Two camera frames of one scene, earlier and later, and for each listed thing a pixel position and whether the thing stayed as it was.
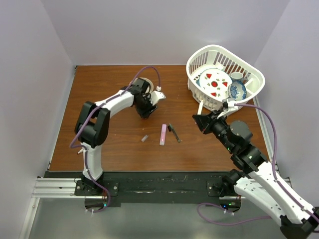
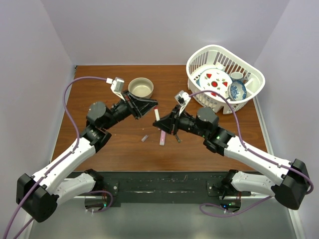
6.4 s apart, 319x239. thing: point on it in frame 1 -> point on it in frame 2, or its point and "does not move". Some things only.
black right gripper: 205,122 -> 170,123
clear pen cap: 144,138 does not move
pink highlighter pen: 163,134 does not move
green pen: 174,133 does not move
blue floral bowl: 237,89 does not move
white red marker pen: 200,108 -> 156,113
